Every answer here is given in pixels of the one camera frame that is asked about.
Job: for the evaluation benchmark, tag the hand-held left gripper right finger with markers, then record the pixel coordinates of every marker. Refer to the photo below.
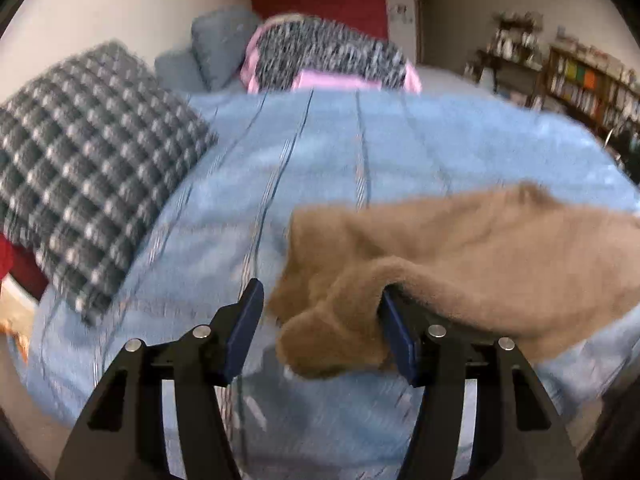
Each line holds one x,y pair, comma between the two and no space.
400,341

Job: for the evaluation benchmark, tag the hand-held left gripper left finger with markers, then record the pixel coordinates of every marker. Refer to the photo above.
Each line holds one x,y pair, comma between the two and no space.
245,330

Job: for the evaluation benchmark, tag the brown fleece towel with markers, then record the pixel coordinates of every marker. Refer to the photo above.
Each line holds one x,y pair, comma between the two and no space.
475,260

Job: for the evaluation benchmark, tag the blue patterned bedspread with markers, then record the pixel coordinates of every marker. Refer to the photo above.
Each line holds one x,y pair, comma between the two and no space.
325,160

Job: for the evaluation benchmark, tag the plaid pillow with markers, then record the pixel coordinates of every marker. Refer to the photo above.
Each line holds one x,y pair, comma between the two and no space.
90,160

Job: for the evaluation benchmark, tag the pink cloth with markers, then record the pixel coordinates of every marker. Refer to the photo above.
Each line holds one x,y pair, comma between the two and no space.
325,81

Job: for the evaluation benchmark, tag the white bed sheet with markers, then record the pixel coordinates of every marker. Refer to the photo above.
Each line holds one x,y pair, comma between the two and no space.
450,80

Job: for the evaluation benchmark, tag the small grey pillow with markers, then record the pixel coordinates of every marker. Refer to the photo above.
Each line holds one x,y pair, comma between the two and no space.
177,72

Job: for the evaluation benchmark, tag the large grey pillow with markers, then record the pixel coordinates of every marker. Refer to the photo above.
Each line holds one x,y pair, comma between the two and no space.
222,42

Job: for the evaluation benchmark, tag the small desk with shelf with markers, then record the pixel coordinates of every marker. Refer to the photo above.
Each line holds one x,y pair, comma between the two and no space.
510,60

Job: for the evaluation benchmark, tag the wooden bookshelf with books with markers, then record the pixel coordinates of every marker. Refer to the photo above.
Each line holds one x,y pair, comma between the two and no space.
585,85

